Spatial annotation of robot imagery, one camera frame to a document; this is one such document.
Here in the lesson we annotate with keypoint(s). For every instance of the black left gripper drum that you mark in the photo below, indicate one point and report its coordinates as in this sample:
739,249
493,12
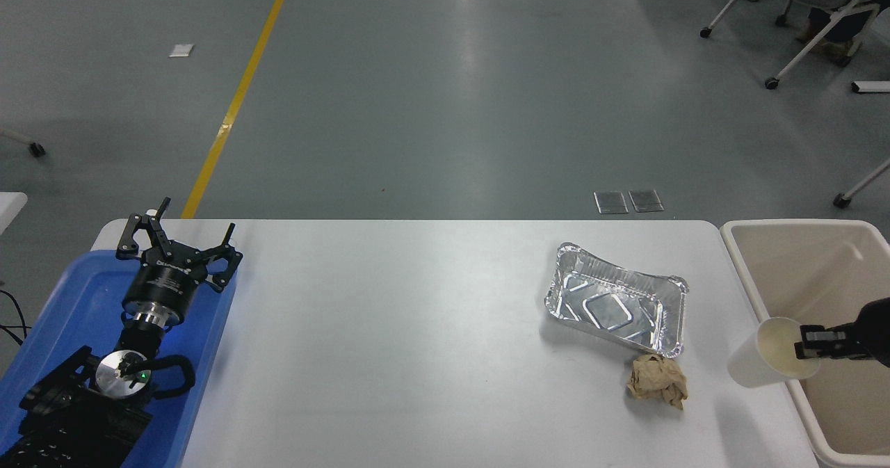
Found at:
164,287

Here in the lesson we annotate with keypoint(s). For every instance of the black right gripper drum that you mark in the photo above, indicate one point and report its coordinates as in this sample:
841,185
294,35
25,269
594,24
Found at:
875,332

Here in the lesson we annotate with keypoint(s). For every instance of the white paper cup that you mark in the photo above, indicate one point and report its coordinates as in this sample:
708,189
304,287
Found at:
751,364

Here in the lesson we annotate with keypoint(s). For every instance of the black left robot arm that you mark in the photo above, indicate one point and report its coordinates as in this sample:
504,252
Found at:
73,419

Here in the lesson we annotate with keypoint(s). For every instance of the large pale plastic bin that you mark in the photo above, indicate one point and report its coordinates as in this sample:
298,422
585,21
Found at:
834,259

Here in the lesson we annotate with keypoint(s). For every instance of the blue plastic tray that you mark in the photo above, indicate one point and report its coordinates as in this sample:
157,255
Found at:
76,301

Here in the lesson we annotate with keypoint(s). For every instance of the white side table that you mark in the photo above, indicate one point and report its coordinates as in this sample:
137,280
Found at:
10,207

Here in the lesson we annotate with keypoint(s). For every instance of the white chair leg with caster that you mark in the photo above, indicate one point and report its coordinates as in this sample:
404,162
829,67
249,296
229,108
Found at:
859,190

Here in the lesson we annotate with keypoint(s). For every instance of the white leg with black caster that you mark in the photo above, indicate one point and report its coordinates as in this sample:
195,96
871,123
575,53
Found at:
28,144

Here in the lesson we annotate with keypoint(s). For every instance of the crumpled tan paper ball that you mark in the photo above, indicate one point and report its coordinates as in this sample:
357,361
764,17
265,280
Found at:
657,381

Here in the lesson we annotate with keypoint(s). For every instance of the small white paper scrap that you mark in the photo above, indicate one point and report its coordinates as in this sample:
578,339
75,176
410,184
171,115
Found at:
181,50

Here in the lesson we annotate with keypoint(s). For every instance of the rectangular aluminium foil tray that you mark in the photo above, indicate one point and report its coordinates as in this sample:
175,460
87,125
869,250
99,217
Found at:
615,301

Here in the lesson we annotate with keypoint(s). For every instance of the square metal floor plate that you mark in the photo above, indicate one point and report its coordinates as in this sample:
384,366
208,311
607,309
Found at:
610,202
646,200

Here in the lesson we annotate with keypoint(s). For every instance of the white frame wheeled chair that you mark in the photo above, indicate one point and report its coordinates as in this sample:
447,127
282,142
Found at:
813,9

